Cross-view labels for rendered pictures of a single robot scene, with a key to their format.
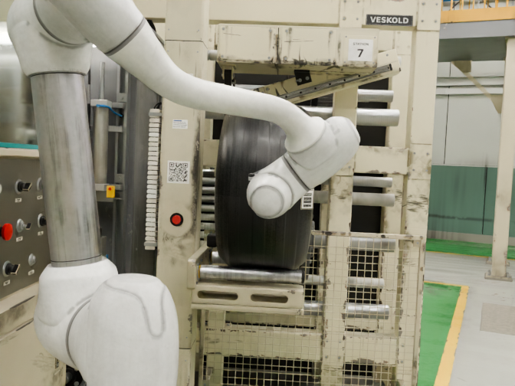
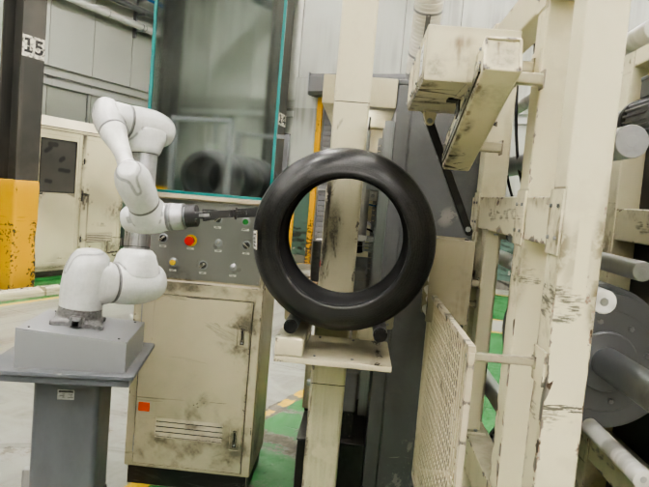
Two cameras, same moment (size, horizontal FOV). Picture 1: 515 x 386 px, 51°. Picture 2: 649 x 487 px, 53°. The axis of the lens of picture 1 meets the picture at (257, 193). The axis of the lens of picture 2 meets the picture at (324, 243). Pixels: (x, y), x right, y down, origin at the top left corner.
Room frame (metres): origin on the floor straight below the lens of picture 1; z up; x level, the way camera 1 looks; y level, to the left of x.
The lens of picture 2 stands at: (1.84, -2.17, 1.32)
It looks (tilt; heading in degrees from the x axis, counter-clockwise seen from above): 4 degrees down; 90
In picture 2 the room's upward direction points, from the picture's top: 5 degrees clockwise
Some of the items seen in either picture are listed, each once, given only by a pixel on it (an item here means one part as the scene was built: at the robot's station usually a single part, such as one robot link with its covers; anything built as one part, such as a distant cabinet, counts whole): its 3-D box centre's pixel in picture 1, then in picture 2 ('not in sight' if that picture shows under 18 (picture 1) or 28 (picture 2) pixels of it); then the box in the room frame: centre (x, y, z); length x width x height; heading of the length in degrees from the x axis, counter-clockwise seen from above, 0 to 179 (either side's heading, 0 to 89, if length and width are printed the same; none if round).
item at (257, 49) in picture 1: (296, 52); (454, 76); (2.18, -0.13, 1.71); 0.61 x 0.25 x 0.15; 87
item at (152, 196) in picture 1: (155, 179); not in sight; (1.86, 0.35, 1.19); 0.05 x 0.04 x 0.48; 177
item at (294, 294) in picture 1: (247, 293); (295, 334); (1.75, 0.02, 0.84); 0.36 x 0.09 x 0.06; 87
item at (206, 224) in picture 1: (206, 211); (446, 278); (2.28, 0.21, 1.05); 0.20 x 0.15 x 0.30; 87
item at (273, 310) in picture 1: (250, 295); (334, 350); (1.89, 0.01, 0.80); 0.37 x 0.36 x 0.02; 177
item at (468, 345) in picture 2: (309, 314); (436, 426); (2.21, -0.24, 0.65); 0.90 x 0.02 x 0.70; 87
